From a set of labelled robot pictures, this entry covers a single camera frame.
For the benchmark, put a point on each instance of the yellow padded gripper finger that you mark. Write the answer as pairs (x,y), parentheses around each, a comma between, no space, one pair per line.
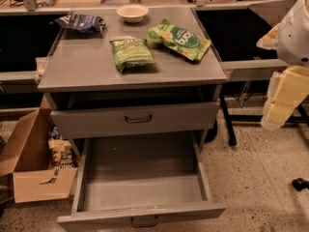
(286,91)

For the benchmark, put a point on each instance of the green jalapeno chip bag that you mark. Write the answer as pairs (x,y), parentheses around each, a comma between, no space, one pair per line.
(131,53)

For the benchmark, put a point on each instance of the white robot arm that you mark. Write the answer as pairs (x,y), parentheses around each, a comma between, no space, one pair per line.
(290,37)

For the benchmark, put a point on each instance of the grey middle drawer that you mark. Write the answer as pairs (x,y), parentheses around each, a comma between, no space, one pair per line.
(113,121)

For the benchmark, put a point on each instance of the green bag with round logo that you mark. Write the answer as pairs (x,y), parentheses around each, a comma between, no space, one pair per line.
(182,41)

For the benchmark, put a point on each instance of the grey drawer cabinet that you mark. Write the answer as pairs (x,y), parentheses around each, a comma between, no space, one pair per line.
(91,98)

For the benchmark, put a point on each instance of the grey open bottom drawer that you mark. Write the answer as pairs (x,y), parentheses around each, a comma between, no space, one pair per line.
(145,175)

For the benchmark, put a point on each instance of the dark blue chip bag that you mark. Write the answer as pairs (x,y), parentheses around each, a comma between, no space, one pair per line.
(80,23)

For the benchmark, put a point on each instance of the snack bag in box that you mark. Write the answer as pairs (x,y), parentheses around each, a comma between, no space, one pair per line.
(62,154)

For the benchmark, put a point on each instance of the black object on floor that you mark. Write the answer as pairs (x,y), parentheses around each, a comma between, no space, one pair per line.
(300,184)

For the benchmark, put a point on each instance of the white bowl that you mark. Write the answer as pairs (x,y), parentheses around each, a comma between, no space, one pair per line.
(132,13)

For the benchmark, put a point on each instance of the open cardboard box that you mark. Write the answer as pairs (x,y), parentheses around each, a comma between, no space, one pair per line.
(26,172)

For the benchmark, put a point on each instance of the black table leg frame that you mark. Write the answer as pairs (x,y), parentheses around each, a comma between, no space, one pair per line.
(303,118)

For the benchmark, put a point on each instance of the black middle drawer handle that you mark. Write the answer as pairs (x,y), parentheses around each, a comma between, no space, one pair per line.
(137,120)

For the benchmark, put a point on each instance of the black drawer handle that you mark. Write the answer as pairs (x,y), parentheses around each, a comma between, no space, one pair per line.
(144,222)
(137,120)

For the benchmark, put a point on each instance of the black bottom drawer handle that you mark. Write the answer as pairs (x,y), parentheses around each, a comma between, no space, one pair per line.
(144,222)

